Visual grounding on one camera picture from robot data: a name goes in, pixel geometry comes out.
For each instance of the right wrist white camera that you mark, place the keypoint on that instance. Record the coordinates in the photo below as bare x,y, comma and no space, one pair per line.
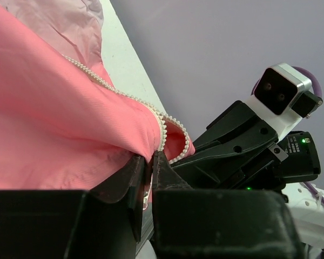
285,95

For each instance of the pink hooded jacket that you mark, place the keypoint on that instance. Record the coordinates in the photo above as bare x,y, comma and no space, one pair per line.
63,124

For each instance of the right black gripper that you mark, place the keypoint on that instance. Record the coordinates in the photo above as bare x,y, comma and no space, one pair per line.
235,152

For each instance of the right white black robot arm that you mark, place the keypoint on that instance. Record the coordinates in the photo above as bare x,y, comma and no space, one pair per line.
299,166

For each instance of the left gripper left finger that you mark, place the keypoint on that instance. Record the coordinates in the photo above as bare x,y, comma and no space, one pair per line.
104,222

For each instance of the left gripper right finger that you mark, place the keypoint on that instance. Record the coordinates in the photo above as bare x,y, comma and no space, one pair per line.
218,223

